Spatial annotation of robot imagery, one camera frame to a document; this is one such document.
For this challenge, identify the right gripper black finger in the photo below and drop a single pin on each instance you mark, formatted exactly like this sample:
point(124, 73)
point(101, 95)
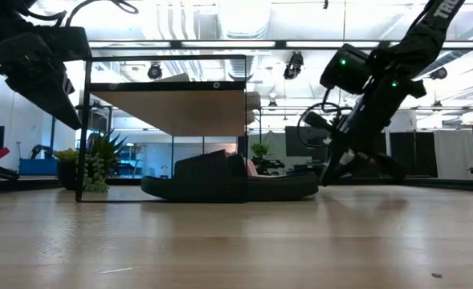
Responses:
point(345, 166)
point(332, 162)

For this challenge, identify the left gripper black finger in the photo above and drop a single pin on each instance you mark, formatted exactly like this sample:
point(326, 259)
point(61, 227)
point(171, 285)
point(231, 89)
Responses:
point(59, 88)
point(31, 90)

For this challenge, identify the pink rubber slide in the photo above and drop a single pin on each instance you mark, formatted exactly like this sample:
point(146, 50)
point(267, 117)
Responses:
point(252, 168)

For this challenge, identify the black rubber slide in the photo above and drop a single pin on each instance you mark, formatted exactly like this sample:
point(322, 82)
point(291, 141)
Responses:
point(220, 188)

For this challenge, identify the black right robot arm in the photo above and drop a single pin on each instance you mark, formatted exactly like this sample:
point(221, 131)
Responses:
point(400, 60)

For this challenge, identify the black background robot arm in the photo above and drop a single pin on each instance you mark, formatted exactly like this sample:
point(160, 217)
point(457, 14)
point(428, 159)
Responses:
point(39, 150)

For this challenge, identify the black computer monitor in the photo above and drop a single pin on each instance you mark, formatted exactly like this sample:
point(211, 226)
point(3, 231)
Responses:
point(292, 140)

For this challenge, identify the black tabletop equipment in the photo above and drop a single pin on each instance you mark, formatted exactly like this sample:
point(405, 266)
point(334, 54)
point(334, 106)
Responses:
point(274, 166)

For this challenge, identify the green background plant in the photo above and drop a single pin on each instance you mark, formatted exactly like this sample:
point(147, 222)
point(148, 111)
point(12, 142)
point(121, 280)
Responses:
point(260, 150)

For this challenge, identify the blue storage bin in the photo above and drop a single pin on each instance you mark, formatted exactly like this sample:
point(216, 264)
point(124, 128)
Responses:
point(39, 166)

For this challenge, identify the potted green succulent plant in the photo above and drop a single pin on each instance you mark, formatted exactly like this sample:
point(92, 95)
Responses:
point(105, 150)

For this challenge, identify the white curtain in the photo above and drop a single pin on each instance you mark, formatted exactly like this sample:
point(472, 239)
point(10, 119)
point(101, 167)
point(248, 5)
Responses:
point(455, 154)

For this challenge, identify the black ceiling lamp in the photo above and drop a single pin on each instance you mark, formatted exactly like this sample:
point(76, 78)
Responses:
point(294, 64)
point(154, 72)
point(438, 73)

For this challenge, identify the wooden shelf black metal frame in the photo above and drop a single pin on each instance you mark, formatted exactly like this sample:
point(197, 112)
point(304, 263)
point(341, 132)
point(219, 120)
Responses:
point(172, 110)

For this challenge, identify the black aluminium rig frame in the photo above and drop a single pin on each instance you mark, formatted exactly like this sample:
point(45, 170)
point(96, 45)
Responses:
point(280, 44)

